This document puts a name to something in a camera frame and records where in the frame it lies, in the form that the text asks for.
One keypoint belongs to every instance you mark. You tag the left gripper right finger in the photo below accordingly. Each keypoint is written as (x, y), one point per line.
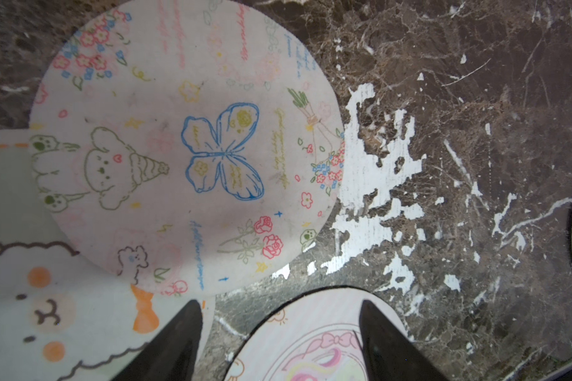
(387, 353)

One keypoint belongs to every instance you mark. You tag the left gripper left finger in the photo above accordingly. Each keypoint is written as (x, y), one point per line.
(172, 354)

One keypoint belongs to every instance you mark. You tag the pink striped unicorn coaster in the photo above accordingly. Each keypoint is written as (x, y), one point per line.
(316, 337)

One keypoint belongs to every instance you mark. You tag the white sheep coaster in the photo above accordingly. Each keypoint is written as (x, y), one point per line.
(62, 317)

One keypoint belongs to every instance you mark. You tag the butterfly doodle coaster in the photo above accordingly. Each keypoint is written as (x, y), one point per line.
(189, 146)

